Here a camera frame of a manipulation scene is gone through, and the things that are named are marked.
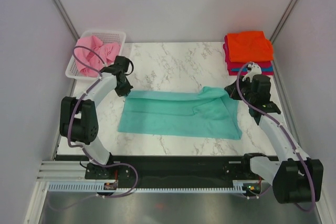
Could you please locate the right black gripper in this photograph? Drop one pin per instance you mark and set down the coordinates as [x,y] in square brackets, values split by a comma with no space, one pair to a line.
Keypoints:
[231,89]

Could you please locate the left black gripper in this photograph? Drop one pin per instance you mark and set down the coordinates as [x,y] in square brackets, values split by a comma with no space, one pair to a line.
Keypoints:
[126,91]

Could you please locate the teal t shirt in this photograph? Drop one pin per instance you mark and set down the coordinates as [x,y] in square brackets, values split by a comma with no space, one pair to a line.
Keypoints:
[210,113]

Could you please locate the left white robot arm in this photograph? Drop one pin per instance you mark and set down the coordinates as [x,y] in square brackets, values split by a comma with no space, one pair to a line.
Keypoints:
[79,121]

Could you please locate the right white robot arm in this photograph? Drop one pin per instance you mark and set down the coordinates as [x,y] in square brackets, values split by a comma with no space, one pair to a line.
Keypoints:
[295,177]

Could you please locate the bottom magenta folded t shirt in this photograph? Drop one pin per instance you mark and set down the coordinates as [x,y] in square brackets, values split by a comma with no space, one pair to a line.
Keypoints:
[235,73]

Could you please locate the blue folded t shirt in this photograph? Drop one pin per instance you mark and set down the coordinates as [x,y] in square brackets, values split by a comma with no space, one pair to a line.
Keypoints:
[267,70]

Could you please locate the pink t shirt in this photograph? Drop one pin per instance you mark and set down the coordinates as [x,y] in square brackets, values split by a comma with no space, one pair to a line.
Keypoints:
[97,53]

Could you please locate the orange folded t shirt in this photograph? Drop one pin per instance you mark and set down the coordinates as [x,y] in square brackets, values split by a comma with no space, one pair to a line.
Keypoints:
[248,46]

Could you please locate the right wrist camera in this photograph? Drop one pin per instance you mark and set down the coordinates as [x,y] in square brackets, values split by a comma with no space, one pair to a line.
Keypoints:
[253,69]

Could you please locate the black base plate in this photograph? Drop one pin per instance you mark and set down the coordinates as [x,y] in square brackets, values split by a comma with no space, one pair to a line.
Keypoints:
[181,171]

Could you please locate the white slotted cable duct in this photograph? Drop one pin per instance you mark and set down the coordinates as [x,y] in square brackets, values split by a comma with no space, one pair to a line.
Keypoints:
[101,187]

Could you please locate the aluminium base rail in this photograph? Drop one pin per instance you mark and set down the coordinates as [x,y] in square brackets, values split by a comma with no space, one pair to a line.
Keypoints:
[67,169]

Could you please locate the left aluminium frame post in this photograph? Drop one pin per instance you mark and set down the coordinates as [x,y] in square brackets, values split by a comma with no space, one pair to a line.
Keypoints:
[66,19]

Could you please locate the aluminium frame post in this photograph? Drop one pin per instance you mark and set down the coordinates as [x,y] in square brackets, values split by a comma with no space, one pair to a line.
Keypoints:
[288,10]
[66,19]

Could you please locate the right aluminium frame post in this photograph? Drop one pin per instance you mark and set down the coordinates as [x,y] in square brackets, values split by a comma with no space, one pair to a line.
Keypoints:
[288,10]

